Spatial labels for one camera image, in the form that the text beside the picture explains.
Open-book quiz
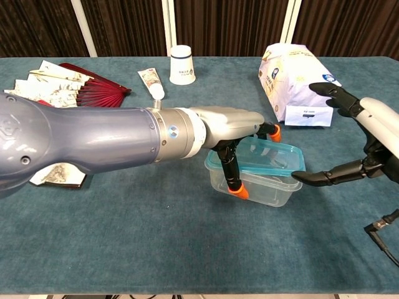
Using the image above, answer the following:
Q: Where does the white slanted post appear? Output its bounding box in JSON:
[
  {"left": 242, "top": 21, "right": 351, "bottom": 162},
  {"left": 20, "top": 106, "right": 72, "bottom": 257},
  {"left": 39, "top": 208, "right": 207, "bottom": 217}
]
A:
[{"left": 70, "top": 0, "right": 99, "bottom": 58}]

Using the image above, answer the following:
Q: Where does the white printed cream tube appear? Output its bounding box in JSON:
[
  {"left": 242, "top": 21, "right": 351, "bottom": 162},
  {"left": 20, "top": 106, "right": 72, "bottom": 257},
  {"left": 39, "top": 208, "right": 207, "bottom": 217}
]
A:
[{"left": 137, "top": 68, "right": 165, "bottom": 101}]

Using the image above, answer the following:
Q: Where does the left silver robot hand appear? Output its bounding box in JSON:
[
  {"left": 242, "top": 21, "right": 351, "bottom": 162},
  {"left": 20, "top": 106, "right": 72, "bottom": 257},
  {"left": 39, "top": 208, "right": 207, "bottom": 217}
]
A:
[{"left": 188, "top": 106, "right": 282, "bottom": 201}]

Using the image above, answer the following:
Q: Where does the teal table cloth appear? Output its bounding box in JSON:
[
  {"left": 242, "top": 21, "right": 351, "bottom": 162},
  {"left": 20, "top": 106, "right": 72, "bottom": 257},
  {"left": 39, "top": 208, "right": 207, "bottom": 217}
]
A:
[{"left": 0, "top": 55, "right": 399, "bottom": 295}]

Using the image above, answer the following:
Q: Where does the white post with dark stripe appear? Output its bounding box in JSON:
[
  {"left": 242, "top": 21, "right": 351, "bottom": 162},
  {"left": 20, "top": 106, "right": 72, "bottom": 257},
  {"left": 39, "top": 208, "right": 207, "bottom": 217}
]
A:
[{"left": 279, "top": 0, "right": 302, "bottom": 44}]

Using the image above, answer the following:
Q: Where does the teal container lid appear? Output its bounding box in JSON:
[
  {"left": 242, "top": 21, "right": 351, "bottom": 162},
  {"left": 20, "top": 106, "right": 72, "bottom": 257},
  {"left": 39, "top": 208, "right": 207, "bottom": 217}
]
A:
[{"left": 204, "top": 136, "right": 307, "bottom": 178}]

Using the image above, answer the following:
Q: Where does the painted paper folding fan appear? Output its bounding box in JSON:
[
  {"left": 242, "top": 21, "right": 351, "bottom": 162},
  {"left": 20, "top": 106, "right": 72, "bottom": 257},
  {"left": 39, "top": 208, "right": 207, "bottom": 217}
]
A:
[{"left": 3, "top": 60, "right": 132, "bottom": 189}]

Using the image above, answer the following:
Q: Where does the dark brown pleated curtain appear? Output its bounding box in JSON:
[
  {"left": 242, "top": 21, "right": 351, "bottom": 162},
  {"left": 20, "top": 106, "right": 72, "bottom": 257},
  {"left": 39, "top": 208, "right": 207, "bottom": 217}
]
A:
[{"left": 0, "top": 0, "right": 399, "bottom": 60}]

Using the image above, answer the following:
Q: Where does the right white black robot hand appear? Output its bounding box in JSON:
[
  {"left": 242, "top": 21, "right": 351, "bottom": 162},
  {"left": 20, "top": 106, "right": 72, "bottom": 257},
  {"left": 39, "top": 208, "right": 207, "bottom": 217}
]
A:
[{"left": 291, "top": 82, "right": 399, "bottom": 187}]

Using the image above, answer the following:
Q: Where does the clear plastic container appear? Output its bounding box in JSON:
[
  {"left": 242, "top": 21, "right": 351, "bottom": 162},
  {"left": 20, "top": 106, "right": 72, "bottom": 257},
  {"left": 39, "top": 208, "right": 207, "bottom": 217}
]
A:
[{"left": 209, "top": 168, "right": 304, "bottom": 208}]

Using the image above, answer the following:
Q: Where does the white double upright post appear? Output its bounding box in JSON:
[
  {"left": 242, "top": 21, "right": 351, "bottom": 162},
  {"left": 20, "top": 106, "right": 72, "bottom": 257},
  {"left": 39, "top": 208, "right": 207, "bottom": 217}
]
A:
[{"left": 161, "top": 0, "right": 178, "bottom": 57}]

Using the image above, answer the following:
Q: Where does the black cable with plug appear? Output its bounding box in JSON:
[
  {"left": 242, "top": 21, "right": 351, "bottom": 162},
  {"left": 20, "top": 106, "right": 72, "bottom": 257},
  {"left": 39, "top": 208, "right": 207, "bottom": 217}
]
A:
[{"left": 363, "top": 209, "right": 399, "bottom": 267}]

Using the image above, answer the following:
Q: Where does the white upturned paper cup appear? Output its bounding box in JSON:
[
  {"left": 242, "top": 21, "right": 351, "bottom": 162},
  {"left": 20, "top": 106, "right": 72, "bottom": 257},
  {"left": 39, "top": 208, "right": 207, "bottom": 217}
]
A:
[{"left": 169, "top": 45, "right": 196, "bottom": 85}]

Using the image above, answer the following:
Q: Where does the white tissue pack bag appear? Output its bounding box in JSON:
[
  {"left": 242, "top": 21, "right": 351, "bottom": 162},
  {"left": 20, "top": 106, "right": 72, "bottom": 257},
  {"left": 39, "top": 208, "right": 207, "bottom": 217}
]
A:
[{"left": 257, "top": 42, "right": 342, "bottom": 128}]

